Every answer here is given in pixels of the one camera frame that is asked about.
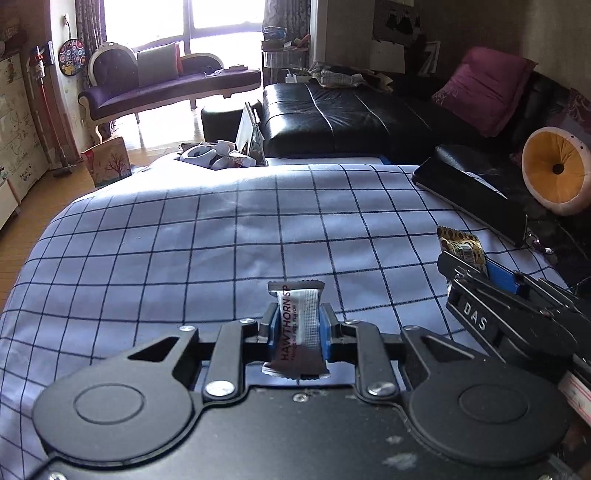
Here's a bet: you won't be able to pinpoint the large window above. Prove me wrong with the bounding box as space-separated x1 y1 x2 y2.
106 0 266 51

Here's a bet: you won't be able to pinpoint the wall poster with dark figures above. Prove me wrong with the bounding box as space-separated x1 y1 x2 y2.
373 0 426 47

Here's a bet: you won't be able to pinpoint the tree print paper bag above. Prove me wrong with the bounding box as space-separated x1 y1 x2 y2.
81 136 134 189

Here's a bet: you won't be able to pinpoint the brown patterned snack packet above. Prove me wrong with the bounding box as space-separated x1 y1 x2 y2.
436 225 491 280

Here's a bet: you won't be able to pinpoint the orange white ring cushion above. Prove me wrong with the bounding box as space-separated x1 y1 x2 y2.
522 126 591 217

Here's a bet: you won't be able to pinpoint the round colourful dartboard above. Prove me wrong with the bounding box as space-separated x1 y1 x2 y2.
58 38 86 76

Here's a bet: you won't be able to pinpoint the silver snack bar packet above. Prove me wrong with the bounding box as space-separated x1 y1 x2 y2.
262 279 331 381

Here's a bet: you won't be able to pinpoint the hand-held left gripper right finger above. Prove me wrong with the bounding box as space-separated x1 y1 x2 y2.
318 302 476 400

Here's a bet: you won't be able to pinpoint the leaning picture frame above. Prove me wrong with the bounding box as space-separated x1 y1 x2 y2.
417 41 440 75

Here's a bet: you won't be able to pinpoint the patterned window curtain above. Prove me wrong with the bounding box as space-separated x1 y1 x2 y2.
263 0 311 28
76 0 109 47

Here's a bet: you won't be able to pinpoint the crumpled newspapers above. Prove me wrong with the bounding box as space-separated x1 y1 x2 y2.
309 62 393 90

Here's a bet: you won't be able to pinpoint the white cartoon print cabinet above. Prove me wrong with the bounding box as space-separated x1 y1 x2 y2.
0 53 49 199

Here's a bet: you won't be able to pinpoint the grey cushion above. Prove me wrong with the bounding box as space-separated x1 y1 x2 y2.
137 42 178 88

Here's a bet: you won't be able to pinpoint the purple chaise longue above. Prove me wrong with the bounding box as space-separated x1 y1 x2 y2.
78 41 262 141

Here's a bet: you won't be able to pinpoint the black leather ottoman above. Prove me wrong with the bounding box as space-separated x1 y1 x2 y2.
201 105 252 144

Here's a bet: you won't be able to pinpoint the magenta pillow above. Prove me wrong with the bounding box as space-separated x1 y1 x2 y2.
431 46 539 138

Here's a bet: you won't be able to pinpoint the standing picture frame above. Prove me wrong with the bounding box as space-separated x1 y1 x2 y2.
235 102 269 167

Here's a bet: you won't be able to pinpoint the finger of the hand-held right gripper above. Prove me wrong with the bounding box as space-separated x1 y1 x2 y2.
437 250 490 289
485 259 591 315

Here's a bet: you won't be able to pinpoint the cluttered side table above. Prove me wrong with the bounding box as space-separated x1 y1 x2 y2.
262 25 315 86

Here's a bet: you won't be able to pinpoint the white paper bag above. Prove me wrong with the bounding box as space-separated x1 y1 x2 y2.
370 41 407 75

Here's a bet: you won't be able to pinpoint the black leather sofa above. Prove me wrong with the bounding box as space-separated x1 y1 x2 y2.
262 69 591 287

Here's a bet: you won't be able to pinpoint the blue checked tablecloth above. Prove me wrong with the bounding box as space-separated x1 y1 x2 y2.
0 164 575 480

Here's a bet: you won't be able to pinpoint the red stick vacuum cleaner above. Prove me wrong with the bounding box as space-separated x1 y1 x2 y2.
25 41 75 178

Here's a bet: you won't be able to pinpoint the white slippers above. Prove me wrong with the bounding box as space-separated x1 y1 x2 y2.
178 141 257 171

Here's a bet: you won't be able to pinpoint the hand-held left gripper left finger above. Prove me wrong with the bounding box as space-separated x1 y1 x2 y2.
127 302 282 400

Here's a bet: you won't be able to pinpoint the black tablet case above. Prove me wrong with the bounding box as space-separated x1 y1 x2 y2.
412 156 528 246

